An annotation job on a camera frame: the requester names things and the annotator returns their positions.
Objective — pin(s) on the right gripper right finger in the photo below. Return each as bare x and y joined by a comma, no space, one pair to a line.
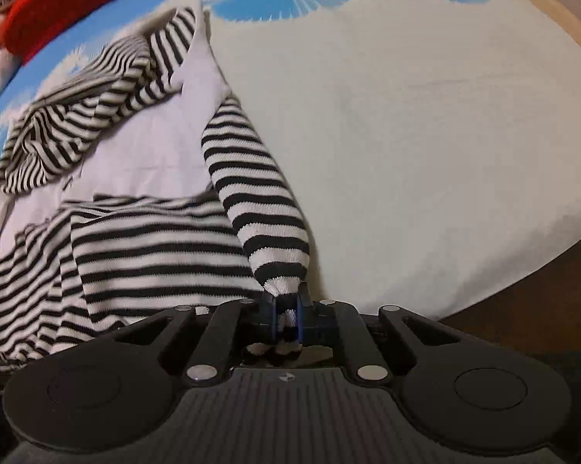
334,335

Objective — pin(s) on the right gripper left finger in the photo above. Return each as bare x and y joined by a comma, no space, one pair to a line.
231,328

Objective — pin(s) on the striped white hooded top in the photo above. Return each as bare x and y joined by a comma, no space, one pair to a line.
138,185

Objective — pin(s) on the blue white patterned bedspread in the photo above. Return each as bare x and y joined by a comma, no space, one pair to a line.
433,145

